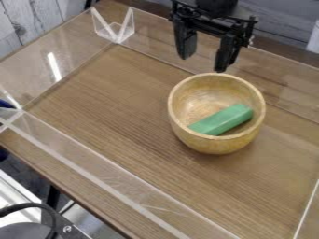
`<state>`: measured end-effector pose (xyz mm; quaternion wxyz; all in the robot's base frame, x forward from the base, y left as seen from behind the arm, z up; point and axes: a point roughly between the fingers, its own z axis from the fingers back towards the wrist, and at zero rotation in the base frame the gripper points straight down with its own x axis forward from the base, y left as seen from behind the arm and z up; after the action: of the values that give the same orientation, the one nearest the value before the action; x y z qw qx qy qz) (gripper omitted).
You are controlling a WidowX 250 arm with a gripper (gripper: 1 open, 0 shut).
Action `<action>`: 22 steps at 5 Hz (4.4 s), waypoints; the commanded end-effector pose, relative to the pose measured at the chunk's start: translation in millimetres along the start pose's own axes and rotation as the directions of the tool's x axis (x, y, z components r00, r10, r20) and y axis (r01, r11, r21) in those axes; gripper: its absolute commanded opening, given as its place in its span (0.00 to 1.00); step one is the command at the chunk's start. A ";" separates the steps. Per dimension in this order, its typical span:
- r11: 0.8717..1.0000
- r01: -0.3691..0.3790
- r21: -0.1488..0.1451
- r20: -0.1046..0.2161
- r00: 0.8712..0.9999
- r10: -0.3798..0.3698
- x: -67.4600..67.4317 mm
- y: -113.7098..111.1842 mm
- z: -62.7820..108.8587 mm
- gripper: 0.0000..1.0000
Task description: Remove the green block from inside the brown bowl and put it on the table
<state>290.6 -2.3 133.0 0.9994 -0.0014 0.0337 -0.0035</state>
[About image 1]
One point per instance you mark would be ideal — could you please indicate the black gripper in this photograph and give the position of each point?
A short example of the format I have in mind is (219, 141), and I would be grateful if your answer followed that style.
(213, 17)

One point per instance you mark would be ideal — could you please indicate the green rectangular block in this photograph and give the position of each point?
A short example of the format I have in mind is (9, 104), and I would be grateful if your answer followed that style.
(225, 119)

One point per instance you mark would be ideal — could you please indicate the brown wooden bowl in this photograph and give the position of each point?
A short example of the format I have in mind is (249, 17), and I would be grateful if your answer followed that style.
(204, 95)

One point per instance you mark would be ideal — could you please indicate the clear acrylic barrier wall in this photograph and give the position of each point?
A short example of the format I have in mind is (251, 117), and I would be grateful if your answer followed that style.
(88, 125)

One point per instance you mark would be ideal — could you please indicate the black metal base plate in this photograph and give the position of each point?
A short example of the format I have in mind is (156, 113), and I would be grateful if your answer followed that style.
(65, 228)

